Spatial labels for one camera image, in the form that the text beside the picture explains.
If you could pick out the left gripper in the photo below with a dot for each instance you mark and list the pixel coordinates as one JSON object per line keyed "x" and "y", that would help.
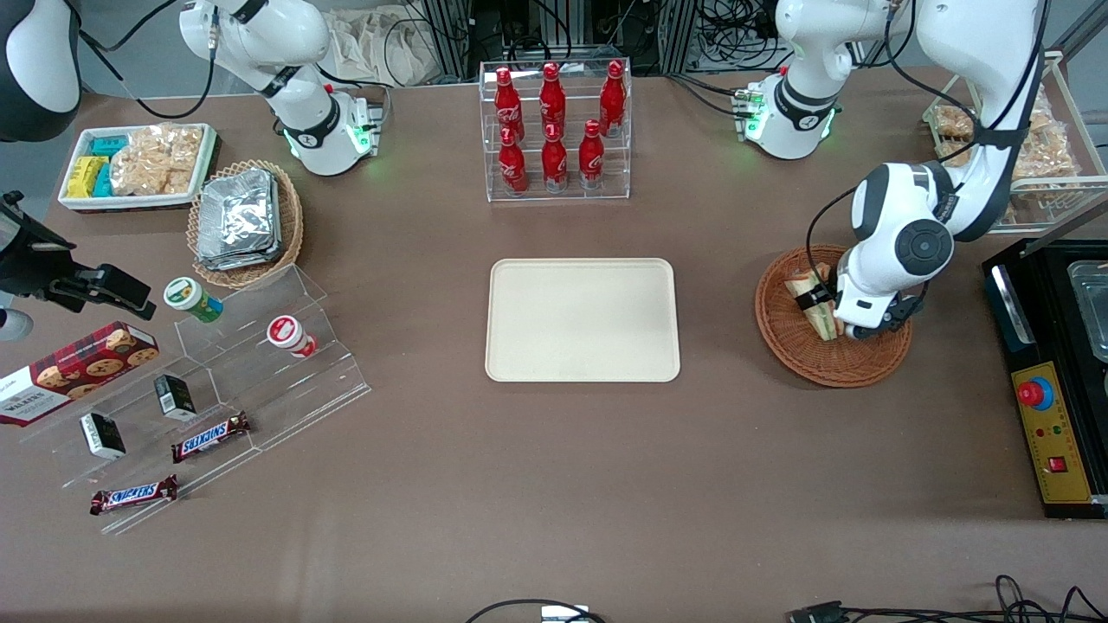
{"x": 814, "y": 299}

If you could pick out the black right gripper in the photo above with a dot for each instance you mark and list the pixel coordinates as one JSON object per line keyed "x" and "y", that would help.
{"x": 28, "y": 265}

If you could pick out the triangular sandwich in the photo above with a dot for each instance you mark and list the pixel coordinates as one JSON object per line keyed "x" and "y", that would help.
{"x": 805, "y": 281}

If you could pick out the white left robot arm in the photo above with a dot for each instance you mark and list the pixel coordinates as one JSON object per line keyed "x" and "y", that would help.
{"x": 978, "y": 86}

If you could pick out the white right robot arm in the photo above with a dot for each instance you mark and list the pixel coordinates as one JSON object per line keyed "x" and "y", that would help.
{"x": 294, "y": 95}

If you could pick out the brown wicker basket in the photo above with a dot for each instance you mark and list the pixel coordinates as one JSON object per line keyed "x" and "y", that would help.
{"x": 866, "y": 363}

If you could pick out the light wicker basket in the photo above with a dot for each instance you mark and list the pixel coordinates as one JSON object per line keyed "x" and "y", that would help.
{"x": 290, "y": 221}

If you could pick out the beige plastic tray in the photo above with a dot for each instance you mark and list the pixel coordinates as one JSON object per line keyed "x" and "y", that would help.
{"x": 582, "y": 320}

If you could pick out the green yoghurt cup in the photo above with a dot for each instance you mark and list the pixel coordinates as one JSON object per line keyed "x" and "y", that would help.
{"x": 190, "y": 298}

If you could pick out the red tartan cookie box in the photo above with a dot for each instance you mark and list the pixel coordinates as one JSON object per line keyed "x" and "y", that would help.
{"x": 78, "y": 368}

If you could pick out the teal snack packet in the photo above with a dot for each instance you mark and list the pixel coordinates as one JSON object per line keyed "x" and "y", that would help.
{"x": 103, "y": 182}
{"x": 110, "y": 144}

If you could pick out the small black box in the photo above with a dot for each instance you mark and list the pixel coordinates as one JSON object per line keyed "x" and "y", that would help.
{"x": 175, "y": 396}
{"x": 102, "y": 435}

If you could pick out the silver foil packet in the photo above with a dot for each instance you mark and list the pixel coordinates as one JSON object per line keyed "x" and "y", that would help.
{"x": 238, "y": 258}
{"x": 238, "y": 208}

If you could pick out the yellow snack packet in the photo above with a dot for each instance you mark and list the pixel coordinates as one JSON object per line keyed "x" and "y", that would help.
{"x": 85, "y": 176}

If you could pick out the clear bag of crackers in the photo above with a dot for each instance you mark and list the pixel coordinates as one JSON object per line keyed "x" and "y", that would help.
{"x": 156, "y": 160}

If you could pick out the white rectangular snack container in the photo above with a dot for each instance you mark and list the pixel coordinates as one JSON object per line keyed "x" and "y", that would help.
{"x": 208, "y": 164}

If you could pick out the Snickers chocolate bar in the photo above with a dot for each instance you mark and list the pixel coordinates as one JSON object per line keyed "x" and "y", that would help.
{"x": 210, "y": 437}
{"x": 134, "y": 495}

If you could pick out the red yoghurt cup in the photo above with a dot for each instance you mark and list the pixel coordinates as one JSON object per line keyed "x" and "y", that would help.
{"x": 288, "y": 335}

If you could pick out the clear acrylic stepped stand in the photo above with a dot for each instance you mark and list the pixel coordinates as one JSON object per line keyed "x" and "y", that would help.
{"x": 260, "y": 394}

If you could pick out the clear bag of pastries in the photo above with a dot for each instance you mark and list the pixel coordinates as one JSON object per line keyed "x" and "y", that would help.
{"x": 954, "y": 121}
{"x": 950, "y": 154}
{"x": 1046, "y": 160}
{"x": 1046, "y": 108}

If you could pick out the black appliance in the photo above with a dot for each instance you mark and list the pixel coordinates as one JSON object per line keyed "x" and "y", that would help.
{"x": 1043, "y": 311}

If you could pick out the clear acrylic bottle rack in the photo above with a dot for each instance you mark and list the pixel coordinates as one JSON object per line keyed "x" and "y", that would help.
{"x": 606, "y": 182}

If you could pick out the grey metal bar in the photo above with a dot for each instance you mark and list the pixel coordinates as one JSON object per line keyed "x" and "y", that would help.
{"x": 1069, "y": 228}

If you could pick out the red cola bottle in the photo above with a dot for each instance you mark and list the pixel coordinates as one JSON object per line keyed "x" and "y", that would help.
{"x": 552, "y": 102}
{"x": 509, "y": 108}
{"x": 613, "y": 99}
{"x": 591, "y": 157}
{"x": 512, "y": 166}
{"x": 554, "y": 163}

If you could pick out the clear plastic container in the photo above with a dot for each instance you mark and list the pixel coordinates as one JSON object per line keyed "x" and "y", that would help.
{"x": 1092, "y": 307}

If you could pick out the black plug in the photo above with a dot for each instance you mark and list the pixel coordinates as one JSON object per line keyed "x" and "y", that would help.
{"x": 818, "y": 613}

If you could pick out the beige cloth bag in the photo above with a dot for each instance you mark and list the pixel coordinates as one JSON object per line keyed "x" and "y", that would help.
{"x": 372, "y": 43}

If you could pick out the white power adapter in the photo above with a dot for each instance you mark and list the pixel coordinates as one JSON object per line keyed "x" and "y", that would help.
{"x": 564, "y": 614}

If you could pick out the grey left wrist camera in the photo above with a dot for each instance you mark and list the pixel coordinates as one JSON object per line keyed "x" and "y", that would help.
{"x": 866, "y": 330}

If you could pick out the aluminium frame post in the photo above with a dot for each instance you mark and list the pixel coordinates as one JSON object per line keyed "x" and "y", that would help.
{"x": 675, "y": 35}
{"x": 450, "y": 39}

